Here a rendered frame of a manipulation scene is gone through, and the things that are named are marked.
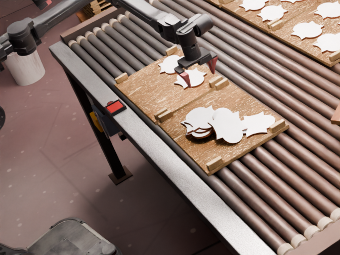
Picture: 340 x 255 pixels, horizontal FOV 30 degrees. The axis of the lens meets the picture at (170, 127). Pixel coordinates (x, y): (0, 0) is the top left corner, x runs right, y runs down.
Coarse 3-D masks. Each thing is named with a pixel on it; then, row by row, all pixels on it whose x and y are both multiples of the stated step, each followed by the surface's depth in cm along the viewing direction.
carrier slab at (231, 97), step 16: (208, 96) 254; (224, 96) 251; (240, 96) 248; (176, 112) 252; (240, 112) 240; (256, 112) 237; (272, 112) 234; (160, 128) 250; (176, 128) 244; (288, 128) 227; (192, 144) 234; (208, 144) 231; (224, 144) 228; (240, 144) 226; (256, 144) 223; (208, 160) 224; (224, 160) 221; (208, 176) 220
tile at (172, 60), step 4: (172, 56) 285; (176, 56) 284; (164, 60) 285; (168, 60) 284; (172, 60) 283; (176, 60) 282; (160, 64) 283; (164, 64) 282; (168, 64) 281; (172, 64) 280; (176, 64) 279; (164, 68) 279; (168, 68) 278; (172, 68) 277; (160, 72) 278; (164, 72) 278; (168, 72) 276; (172, 72) 275
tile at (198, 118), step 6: (198, 108) 239; (204, 108) 238; (210, 108) 237; (192, 114) 238; (198, 114) 236; (204, 114) 235; (210, 114) 234; (186, 120) 236; (192, 120) 235; (198, 120) 234; (204, 120) 232; (210, 120) 231; (192, 126) 233; (198, 126) 231; (204, 126) 230; (210, 126) 229
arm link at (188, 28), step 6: (186, 24) 208; (192, 24) 207; (180, 30) 205; (186, 30) 205; (192, 30) 205; (198, 30) 208; (180, 36) 205; (186, 36) 204; (192, 36) 205; (180, 42) 207; (186, 42) 206; (192, 42) 206
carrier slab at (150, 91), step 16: (128, 80) 282; (144, 80) 278; (160, 80) 274; (176, 80) 271; (208, 80) 263; (128, 96) 272; (144, 96) 268; (160, 96) 265; (176, 96) 261; (192, 96) 258; (144, 112) 259
